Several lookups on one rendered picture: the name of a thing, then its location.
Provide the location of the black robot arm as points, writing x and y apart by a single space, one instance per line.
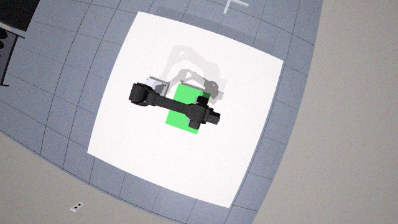
144 95

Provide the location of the green rectangular deck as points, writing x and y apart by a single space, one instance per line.
187 95

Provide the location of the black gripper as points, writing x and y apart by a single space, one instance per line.
195 125

